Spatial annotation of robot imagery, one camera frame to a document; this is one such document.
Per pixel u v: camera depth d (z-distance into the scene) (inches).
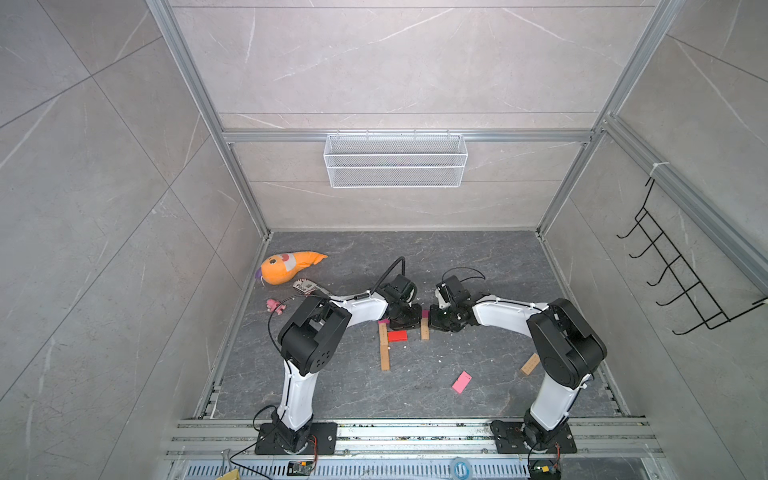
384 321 27.6
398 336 34.9
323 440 28.8
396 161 39.7
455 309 29.4
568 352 18.9
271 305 37.5
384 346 34.8
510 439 28.7
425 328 35.4
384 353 34.5
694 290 25.0
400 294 30.6
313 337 20.1
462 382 32.2
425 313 33.8
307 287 39.4
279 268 38.8
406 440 29.4
